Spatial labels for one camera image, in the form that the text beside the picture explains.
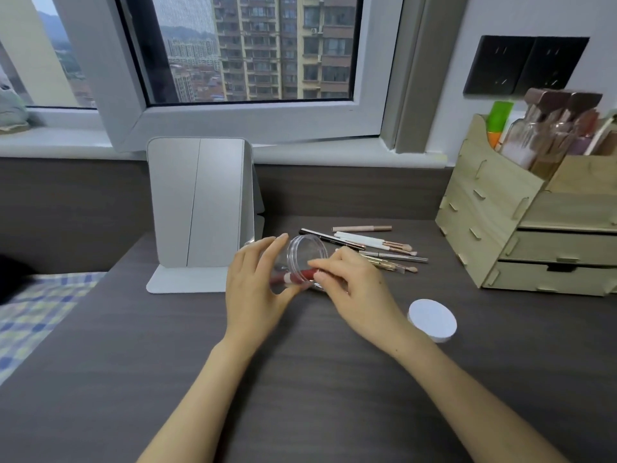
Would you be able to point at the white window sash frame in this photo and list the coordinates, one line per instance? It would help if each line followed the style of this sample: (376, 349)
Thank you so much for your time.
(241, 122)

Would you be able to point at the person's right hand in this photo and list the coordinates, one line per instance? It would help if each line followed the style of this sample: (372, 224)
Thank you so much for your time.
(366, 303)

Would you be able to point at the person's left hand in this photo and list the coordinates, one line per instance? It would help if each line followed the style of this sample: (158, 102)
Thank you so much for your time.
(250, 303)

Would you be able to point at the white cosmetic tube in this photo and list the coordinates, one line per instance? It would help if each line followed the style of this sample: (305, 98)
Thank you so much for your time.
(605, 132)

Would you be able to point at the red lipstick tube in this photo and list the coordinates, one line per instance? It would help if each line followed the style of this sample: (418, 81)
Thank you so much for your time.
(299, 275)

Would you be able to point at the person's right thumb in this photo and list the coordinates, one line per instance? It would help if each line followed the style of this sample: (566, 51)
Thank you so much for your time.
(328, 286)

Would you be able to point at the pink cosmetic pencil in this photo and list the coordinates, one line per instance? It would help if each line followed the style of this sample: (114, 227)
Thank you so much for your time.
(361, 229)

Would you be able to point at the person's left forearm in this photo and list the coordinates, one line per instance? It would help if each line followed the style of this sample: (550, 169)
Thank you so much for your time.
(197, 405)

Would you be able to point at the clear plastic jar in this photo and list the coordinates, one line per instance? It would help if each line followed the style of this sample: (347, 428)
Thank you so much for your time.
(308, 250)

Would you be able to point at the black eyeliner pen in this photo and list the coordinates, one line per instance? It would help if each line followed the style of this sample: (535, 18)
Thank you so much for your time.
(323, 236)

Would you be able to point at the person's left thumb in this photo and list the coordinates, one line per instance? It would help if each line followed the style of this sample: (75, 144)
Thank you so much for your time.
(288, 295)

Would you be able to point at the white folding standing mirror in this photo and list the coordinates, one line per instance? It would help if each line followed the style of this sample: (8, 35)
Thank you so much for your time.
(197, 202)

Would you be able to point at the brown capped glass bottle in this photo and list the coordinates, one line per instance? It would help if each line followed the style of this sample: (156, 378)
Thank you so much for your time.
(559, 139)
(523, 134)

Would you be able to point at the grey plush toy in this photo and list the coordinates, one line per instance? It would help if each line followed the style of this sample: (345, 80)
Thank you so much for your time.
(10, 108)

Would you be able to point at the black wall socket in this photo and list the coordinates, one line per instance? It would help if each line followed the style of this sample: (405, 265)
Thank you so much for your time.
(554, 62)
(499, 65)

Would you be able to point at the light wooden desk organizer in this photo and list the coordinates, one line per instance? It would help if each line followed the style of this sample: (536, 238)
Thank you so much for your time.
(491, 212)

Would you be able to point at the blue checked bed sheet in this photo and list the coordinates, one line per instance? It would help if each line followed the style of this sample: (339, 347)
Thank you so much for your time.
(33, 313)

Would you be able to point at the white round lid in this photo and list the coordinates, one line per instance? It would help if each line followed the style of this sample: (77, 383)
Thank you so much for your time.
(432, 320)

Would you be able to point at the person's right forearm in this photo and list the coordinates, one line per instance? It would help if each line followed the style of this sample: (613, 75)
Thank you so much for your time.
(462, 405)

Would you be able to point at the pink cosmetic bottle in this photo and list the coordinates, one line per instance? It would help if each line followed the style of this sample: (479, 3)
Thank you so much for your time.
(583, 134)

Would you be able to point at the green orange bottle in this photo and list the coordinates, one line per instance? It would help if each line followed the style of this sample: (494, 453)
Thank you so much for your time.
(497, 120)

